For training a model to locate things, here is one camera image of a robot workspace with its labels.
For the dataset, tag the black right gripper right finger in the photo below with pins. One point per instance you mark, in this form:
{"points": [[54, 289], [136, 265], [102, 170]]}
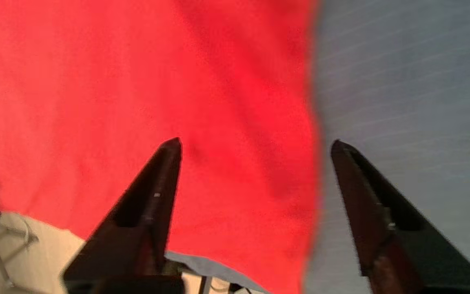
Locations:
{"points": [[398, 253]]}

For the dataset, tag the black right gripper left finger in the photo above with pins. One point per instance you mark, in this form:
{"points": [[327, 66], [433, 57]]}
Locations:
{"points": [[137, 249]]}

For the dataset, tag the red printed t-shirt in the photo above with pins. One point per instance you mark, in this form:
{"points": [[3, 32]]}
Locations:
{"points": [[96, 81]]}

